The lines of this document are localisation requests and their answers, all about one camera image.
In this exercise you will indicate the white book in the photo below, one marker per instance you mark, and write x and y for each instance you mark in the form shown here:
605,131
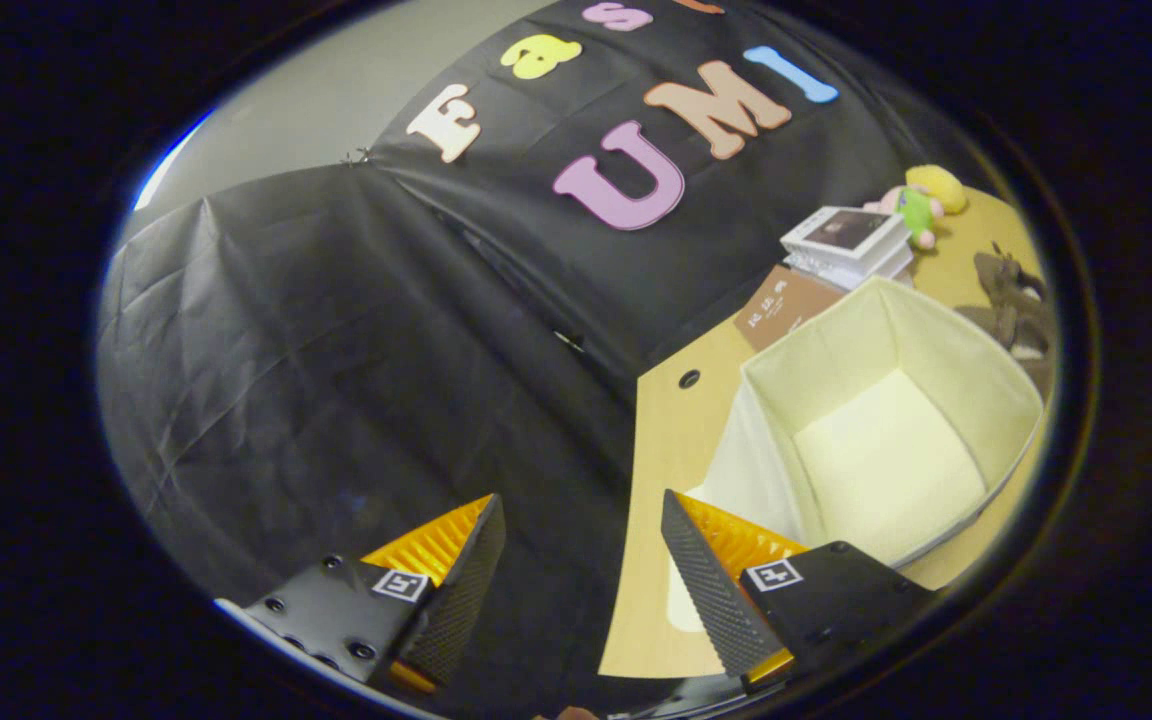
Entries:
881,262
846,230
886,277

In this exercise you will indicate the flat brown card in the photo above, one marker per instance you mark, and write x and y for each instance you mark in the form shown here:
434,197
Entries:
781,305

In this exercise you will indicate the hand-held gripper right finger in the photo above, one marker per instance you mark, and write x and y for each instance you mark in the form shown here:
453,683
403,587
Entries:
711,590

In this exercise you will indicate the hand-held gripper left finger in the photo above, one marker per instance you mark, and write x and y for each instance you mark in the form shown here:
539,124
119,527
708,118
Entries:
466,585

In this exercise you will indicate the green and pink plush toy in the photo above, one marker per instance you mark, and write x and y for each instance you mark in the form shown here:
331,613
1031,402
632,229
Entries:
916,212

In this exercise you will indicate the brown fuzzy shoe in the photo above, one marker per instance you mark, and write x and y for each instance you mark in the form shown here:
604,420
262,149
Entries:
1021,340
1011,272

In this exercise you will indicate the cream fabric storage box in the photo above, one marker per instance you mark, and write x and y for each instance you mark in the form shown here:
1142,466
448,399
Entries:
886,460

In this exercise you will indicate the yellow plush toy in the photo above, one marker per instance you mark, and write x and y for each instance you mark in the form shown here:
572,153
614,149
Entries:
939,185

